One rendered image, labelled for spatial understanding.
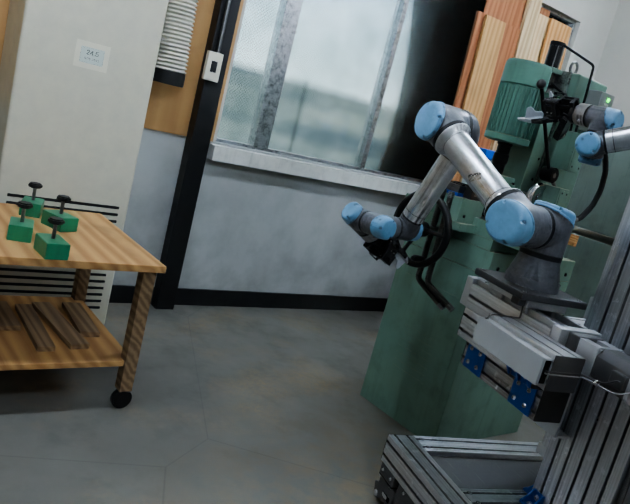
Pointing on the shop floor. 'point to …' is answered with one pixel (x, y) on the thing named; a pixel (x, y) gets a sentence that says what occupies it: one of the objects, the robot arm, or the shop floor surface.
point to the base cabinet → (432, 361)
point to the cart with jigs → (53, 254)
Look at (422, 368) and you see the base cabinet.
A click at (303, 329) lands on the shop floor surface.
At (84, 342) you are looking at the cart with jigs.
